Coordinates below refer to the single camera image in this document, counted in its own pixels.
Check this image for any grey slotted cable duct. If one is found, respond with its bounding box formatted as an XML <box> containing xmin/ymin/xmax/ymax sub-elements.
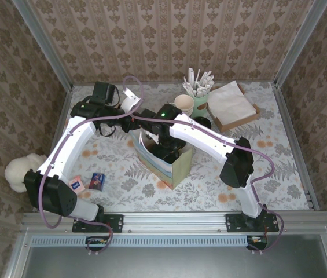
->
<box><xmin>31</xmin><ymin>235</ymin><xmax>249</xmax><ymax>247</ymax></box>

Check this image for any white paper napkin stack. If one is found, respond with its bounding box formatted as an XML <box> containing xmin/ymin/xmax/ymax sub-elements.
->
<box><xmin>208</xmin><ymin>81</ymin><xmax>256</xmax><ymax>124</ymax></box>

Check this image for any small pink packet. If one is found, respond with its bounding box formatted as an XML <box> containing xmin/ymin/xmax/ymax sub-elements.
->
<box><xmin>68</xmin><ymin>177</ymin><xmax>85</xmax><ymax>193</ymax></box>

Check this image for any landscape print paper bag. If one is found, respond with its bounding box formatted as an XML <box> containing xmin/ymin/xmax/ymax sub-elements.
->
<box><xmin>134</xmin><ymin>129</ymin><xmax>194</xmax><ymax>191</ymax></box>

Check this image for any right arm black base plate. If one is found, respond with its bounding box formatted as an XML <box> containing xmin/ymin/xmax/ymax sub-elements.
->
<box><xmin>226</xmin><ymin>213</ymin><xmax>280</xmax><ymax>233</ymax></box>

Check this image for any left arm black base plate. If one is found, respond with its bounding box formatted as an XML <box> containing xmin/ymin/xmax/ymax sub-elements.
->
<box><xmin>72</xmin><ymin>213</ymin><xmax>124</xmax><ymax>233</ymax></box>

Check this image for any aluminium corner post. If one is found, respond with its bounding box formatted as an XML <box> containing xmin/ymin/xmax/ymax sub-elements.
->
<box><xmin>12</xmin><ymin>0</ymin><xmax>74</xmax><ymax>91</ymax></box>
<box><xmin>273</xmin><ymin>0</ymin><xmax>327</xmax><ymax>87</ymax></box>

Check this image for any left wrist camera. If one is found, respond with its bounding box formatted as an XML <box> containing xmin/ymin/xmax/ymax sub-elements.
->
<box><xmin>121</xmin><ymin>86</ymin><xmax>141</xmax><ymax>112</ymax></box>

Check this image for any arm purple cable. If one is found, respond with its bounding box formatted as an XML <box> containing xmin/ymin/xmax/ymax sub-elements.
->
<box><xmin>39</xmin><ymin>75</ymin><xmax>144</xmax><ymax>254</ymax></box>
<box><xmin>131</xmin><ymin>114</ymin><xmax>285</xmax><ymax>253</ymax></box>

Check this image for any stack of paper cups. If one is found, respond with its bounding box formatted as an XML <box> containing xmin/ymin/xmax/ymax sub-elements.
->
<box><xmin>174</xmin><ymin>94</ymin><xmax>195</xmax><ymax>116</ymax></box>

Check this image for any white teddy bear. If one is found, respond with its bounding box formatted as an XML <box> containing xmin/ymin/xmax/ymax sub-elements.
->
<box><xmin>4</xmin><ymin>153</ymin><xmax>48</xmax><ymax>193</ymax></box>

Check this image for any green straw holder cup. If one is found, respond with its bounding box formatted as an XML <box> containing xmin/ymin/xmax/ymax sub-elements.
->
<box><xmin>192</xmin><ymin>92</ymin><xmax>210</xmax><ymax>118</ymax></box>

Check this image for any aluminium mounting rail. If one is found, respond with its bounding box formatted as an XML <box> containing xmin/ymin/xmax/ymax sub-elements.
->
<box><xmin>20</xmin><ymin>211</ymin><xmax>327</xmax><ymax>234</ymax></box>

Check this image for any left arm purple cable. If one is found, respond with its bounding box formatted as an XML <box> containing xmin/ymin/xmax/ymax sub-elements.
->
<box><xmin>39</xmin><ymin>75</ymin><xmax>144</xmax><ymax>254</ymax></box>

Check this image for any black cup lid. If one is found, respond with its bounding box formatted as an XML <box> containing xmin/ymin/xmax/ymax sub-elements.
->
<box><xmin>193</xmin><ymin>115</ymin><xmax>212</xmax><ymax>130</ymax></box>

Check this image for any small blue packet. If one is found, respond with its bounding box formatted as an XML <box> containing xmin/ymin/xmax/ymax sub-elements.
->
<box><xmin>89</xmin><ymin>173</ymin><xmax>106</xmax><ymax>192</ymax></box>

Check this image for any aluminium table side rail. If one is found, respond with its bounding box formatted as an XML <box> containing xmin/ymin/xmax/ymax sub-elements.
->
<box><xmin>272</xmin><ymin>83</ymin><xmax>321</xmax><ymax>211</ymax></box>
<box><xmin>32</xmin><ymin>86</ymin><xmax>74</xmax><ymax>214</ymax></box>

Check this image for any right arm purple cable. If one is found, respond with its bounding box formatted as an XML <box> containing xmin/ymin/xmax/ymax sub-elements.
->
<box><xmin>131</xmin><ymin>114</ymin><xmax>285</xmax><ymax>253</ymax></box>

